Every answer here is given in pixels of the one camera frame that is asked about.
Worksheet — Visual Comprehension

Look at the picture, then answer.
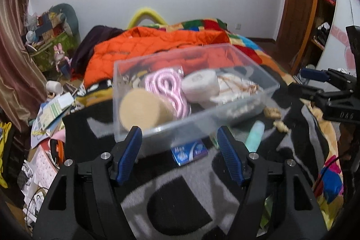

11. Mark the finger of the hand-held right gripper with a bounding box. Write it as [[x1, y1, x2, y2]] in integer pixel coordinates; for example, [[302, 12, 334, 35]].
[[287, 83, 327, 101], [299, 68, 355, 83]]

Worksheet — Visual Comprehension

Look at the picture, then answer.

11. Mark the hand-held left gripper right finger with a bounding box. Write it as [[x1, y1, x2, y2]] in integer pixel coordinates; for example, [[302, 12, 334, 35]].
[[216, 125, 328, 240]]

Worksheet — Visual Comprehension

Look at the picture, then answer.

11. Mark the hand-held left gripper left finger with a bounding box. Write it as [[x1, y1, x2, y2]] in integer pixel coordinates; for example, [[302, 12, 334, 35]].
[[32, 125, 144, 240]]

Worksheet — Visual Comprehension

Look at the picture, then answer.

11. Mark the clear plastic storage box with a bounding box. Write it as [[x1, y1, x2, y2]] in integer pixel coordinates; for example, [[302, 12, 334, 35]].
[[112, 43, 280, 157]]

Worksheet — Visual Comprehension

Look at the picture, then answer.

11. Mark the mint green tube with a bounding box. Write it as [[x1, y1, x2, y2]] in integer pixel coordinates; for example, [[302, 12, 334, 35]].
[[244, 120, 265, 153]]

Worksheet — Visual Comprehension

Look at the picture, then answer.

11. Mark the blue tissue packet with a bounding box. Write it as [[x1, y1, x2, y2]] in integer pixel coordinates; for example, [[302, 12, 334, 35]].
[[171, 140, 209, 166]]

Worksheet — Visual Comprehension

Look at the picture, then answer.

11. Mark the round tan cork disc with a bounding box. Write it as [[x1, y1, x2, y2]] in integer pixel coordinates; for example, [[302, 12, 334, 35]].
[[119, 88, 176, 131]]

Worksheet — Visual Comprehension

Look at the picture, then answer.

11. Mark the wooden shelf unit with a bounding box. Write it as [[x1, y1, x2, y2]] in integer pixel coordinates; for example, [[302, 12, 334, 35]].
[[311, 0, 339, 69]]

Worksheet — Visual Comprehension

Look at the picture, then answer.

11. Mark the black grey printed blanket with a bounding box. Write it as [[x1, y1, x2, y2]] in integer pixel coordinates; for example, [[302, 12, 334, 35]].
[[62, 80, 346, 240]]

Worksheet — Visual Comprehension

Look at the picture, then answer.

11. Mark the orange black bag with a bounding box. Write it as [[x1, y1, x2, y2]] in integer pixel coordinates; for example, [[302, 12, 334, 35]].
[[50, 139, 66, 166]]

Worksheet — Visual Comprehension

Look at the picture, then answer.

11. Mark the wooden door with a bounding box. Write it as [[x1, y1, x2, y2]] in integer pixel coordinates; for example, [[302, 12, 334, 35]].
[[274, 0, 321, 74]]

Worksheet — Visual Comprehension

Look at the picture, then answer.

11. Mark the white panel with pink print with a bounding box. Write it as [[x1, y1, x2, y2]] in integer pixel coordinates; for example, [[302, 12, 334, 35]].
[[316, 0, 360, 72]]

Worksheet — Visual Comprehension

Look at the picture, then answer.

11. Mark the colourful patchwork blanket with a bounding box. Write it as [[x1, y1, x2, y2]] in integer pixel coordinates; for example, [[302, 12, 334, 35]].
[[146, 18, 299, 80]]

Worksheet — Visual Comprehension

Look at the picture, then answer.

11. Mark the white tape roll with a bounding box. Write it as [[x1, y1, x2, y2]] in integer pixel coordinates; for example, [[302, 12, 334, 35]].
[[181, 69, 220, 103]]

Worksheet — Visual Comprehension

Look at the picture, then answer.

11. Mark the pile of papers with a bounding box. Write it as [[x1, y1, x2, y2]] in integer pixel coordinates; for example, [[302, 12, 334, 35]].
[[17, 92, 78, 226]]

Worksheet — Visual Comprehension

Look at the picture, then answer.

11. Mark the white cup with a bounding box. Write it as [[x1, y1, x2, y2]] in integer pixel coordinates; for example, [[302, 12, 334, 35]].
[[46, 80, 64, 95]]

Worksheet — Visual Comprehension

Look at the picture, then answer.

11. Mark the dark purple cloth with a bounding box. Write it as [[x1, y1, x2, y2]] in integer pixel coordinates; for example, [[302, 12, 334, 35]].
[[70, 26, 124, 74]]

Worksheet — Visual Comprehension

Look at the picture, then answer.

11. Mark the orange quilted jacket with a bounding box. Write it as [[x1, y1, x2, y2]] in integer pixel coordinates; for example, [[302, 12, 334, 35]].
[[84, 26, 234, 89]]

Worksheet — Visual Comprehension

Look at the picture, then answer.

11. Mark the pink bunny toy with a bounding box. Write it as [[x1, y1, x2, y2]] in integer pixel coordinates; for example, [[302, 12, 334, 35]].
[[53, 43, 71, 72]]

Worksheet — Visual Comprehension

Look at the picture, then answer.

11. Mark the yellow bag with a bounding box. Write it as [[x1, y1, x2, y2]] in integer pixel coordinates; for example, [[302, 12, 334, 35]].
[[0, 122, 12, 188]]

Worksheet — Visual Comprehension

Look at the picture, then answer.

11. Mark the green patterned bag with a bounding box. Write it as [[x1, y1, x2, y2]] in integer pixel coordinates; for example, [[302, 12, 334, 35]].
[[31, 32, 78, 72]]

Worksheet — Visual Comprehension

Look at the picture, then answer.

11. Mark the yellow foam arch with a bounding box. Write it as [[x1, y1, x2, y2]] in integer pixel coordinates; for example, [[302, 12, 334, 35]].
[[128, 7, 167, 30]]

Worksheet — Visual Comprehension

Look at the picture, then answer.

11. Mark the striped brown curtain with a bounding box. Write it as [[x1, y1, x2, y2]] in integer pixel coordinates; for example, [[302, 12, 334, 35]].
[[0, 0, 48, 131]]

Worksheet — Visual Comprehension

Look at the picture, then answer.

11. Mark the green armchair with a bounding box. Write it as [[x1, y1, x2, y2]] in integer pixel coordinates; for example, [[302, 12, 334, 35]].
[[36, 3, 80, 41]]

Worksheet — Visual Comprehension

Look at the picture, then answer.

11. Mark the pink coiled cable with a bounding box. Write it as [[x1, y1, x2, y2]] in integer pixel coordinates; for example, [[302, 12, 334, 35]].
[[144, 68, 192, 120]]

